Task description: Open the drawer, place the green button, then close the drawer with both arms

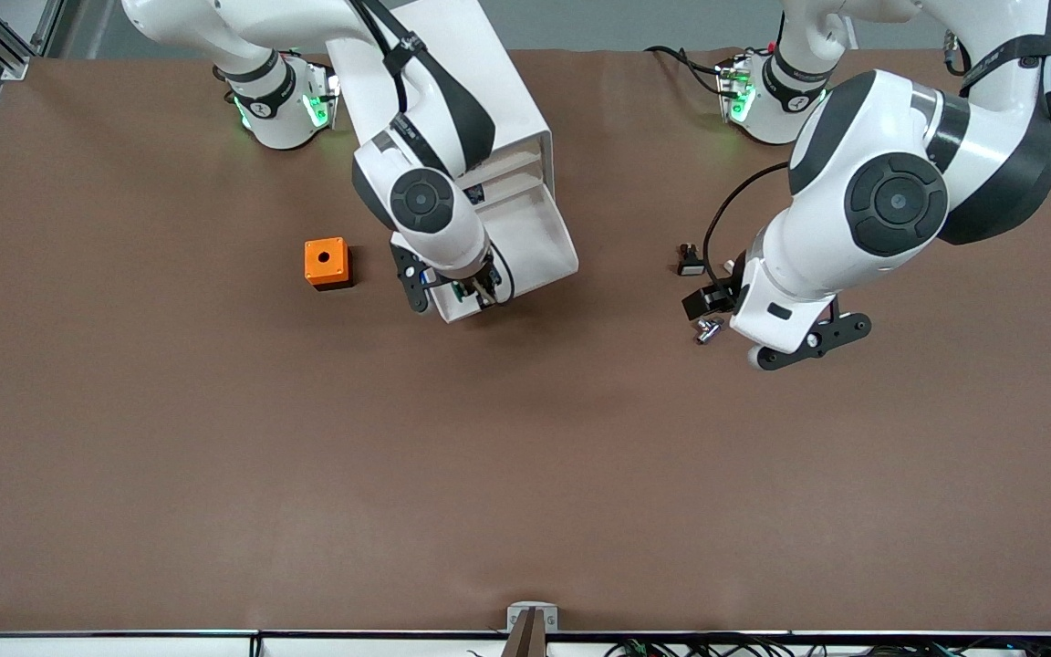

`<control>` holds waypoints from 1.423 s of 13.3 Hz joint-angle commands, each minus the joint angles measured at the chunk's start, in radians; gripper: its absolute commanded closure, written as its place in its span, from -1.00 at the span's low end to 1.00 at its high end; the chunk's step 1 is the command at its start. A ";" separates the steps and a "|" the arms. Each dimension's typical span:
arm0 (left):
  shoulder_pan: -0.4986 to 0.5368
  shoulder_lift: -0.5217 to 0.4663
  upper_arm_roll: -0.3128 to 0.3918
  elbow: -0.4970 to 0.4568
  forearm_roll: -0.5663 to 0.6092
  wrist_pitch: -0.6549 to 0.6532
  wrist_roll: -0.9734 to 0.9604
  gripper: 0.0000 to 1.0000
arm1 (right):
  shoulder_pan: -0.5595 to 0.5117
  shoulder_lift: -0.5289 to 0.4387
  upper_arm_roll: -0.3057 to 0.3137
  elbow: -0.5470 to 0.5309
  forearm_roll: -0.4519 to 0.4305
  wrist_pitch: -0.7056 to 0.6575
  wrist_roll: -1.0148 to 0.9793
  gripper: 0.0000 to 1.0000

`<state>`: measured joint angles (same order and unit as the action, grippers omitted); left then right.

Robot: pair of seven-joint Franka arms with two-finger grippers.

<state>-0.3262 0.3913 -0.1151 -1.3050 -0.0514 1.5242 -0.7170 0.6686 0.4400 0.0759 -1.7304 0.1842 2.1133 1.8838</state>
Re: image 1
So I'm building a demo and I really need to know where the white plastic drawer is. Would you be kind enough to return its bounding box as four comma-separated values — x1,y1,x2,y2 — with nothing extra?
475,173,546,200
463,151,545,183
432,178,580,325

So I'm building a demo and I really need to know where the white drawer cabinet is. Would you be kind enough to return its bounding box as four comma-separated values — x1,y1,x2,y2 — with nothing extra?
324,0,556,211

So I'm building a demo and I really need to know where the white edge trim strip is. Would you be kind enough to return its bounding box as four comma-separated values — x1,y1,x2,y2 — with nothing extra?
0,630,1051,657

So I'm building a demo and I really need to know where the black right camera bracket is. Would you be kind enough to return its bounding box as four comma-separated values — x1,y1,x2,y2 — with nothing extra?
389,233,437,314

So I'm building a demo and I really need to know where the black camera bracket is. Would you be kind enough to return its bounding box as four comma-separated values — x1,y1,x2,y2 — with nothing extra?
749,310,873,371
389,233,437,314

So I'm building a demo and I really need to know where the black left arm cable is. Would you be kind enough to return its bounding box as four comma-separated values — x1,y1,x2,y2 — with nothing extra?
703,162,791,275

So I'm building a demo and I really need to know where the black left camera bracket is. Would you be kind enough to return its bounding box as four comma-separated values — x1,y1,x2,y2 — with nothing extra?
749,310,873,371

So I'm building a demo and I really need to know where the orange button enclosure box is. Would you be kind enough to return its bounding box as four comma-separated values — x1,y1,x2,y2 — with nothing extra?
304,237,353,291

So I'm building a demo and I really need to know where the black left base cable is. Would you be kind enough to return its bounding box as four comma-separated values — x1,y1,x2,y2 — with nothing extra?
644,44,732,97

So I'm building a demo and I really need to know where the grey metal mount bracket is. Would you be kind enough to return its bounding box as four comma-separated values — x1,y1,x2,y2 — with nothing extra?
500,601,560,657

